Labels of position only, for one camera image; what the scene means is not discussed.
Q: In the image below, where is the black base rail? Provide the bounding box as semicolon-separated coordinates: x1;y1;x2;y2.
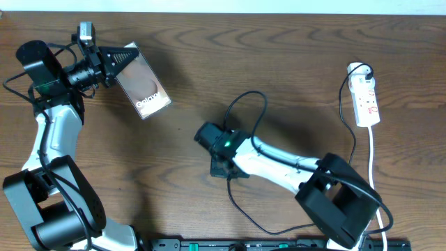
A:
151;238;413;251

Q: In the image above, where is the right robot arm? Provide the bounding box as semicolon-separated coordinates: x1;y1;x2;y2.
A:
194;122;382;250

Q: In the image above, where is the black charger cable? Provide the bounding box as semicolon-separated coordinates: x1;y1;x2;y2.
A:
226;62;374;236

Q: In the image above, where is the white power strip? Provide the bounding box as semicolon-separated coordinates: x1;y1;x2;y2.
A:
350;87;380;128

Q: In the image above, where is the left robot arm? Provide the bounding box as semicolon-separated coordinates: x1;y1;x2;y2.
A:
3;38;147;250

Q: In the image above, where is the white power strip cord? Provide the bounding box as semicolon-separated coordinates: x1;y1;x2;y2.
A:
367;125;388;251

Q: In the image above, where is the white charger adapter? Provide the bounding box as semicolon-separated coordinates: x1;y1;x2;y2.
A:
347;62;376;91

